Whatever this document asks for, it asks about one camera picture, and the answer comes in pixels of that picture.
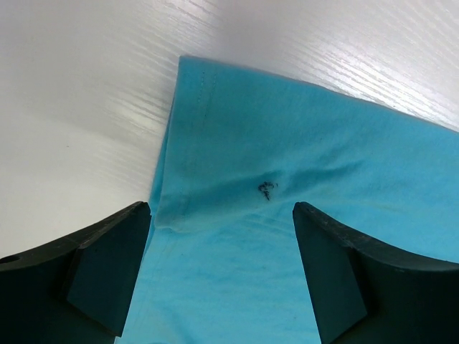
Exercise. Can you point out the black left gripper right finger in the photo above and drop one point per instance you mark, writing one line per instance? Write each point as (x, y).
(366, 291)

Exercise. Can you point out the turquoise t-shirt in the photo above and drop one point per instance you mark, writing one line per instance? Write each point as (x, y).
(241, 147)

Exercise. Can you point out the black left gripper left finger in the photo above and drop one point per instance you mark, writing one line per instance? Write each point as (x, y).
(78, 288)

